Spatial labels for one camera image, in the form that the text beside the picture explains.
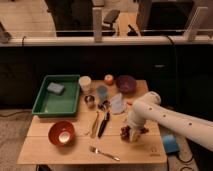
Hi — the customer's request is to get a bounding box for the wooden table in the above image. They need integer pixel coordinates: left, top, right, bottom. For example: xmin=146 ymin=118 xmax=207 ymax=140
xmin=16 ymin=79 xmax=168 ymax=166

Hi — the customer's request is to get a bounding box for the office chair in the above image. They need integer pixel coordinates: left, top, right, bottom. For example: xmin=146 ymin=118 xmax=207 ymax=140
xmin=103 ymin=10 xmax=120 ymax=30

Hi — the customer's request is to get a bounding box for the blue tape roll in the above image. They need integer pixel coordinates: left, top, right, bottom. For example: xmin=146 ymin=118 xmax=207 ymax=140
xmin=162 ymin=135 xmax=180 ymax=154

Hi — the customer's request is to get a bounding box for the blue sponge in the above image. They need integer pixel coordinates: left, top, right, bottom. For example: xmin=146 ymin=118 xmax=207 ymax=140
xmin=47 ymin=82 xmax=64 ymax=94

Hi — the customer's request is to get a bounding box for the orange apple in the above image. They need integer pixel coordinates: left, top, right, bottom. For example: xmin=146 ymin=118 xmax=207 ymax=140
xmin=104 ymin=74 xmax=114 ymax=85

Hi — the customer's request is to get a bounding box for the white cup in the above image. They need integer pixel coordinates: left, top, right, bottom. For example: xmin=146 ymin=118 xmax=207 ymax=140
xmin=79 ymin=76 xmax=92 ymax=93

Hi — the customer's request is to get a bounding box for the blue cup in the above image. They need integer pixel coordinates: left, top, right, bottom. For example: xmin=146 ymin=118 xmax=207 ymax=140
xmin=96 ymin=85 xmax=107 ymax=101

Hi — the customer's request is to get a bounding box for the black handled utensil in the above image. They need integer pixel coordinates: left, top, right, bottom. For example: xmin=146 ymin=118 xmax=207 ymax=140
xmin=98 ymin=101 xmax=110 ymax=137

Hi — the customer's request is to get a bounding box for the small metal cup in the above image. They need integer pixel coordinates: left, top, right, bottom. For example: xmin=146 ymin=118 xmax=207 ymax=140
xmin=84 ymin=95 xmax=95 ymax=108

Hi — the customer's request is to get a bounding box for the purple bowl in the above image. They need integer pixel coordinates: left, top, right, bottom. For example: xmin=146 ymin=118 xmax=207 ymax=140
xmin=116 ymin=75 xmax=137 ymax=93

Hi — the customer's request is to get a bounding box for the olive handled utensil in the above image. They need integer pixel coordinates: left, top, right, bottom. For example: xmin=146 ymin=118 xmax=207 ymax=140
xmin=90 ymin=111 xmax=99 ymax=138

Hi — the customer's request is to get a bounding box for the green plastic tray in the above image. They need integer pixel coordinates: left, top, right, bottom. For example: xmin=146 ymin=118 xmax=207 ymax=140
xmin=32 ymin=75 xmax=80 ymax=118

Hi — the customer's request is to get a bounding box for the dark red grape bunch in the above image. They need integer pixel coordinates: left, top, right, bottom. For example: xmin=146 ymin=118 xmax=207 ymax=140
xmin=120 ymin=125 xmax=148 ymax=142

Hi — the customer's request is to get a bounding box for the silver fork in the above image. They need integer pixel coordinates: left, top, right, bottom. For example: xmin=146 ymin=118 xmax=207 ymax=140
xmin=89 ymin=146 xmax=120 ymax=161

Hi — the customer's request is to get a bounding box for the red bowl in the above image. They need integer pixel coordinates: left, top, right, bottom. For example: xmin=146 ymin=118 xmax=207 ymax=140
xmin=48 ymin=121 xmax=75 ymax=146

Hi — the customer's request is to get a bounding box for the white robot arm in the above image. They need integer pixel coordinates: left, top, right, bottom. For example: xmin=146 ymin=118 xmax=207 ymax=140
xmin=127 ymin=91 xmax=213 ymax=152

